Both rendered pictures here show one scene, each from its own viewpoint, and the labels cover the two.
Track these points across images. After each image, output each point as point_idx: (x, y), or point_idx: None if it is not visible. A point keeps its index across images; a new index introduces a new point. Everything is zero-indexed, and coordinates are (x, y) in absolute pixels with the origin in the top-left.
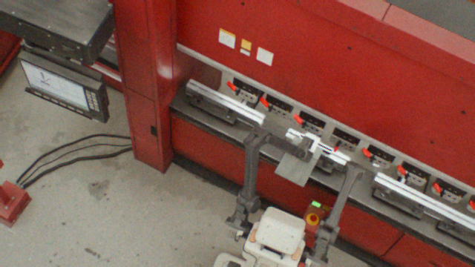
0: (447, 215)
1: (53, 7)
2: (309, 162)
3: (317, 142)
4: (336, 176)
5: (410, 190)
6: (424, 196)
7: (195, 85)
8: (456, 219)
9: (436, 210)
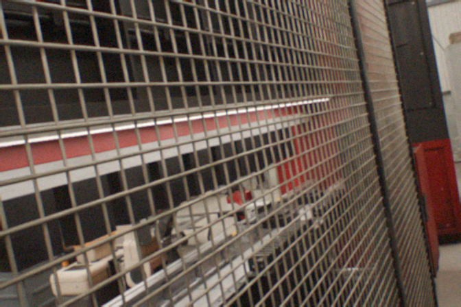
0: (160, 271)
1: None
2: (235, 208)
3: (261, 204)
4: (234, 242)
5: (204, 248)
6: (193, 256)
7: (309, 181)
8: (151, 277)
9: (170, 264)
